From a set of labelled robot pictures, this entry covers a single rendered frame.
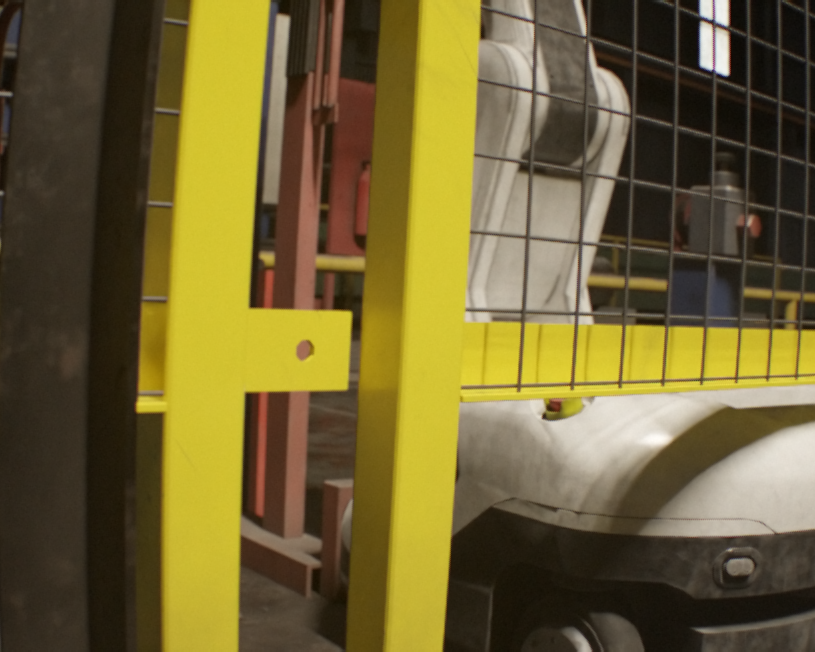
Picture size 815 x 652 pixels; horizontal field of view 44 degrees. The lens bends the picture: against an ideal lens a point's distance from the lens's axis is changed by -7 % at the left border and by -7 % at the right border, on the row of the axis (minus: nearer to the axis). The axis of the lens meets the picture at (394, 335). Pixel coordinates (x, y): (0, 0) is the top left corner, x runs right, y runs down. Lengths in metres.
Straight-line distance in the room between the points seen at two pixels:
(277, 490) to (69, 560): 1.31
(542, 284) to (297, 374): 0.86
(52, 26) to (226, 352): 0.26
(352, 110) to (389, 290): 7.38
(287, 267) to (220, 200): 1.08
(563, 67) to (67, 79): 1.09
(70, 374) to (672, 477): 0.70
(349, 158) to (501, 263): 6.58
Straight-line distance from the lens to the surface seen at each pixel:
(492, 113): 1.37
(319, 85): 1.67
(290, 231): 1.67
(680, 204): 10.52
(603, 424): 1.02
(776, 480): 1.04
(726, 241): 1.99
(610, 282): 5.72
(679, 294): 2.03
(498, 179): 1.37
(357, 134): 8.05
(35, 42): 0.39
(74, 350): 0.39
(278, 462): 1.70
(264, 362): 0.67
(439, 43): 0.69
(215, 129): 0.59
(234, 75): 0.60
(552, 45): 1.44
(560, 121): 1.41
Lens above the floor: 0.47
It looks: 3 degrees down
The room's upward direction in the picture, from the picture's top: 3 degrees clockwise
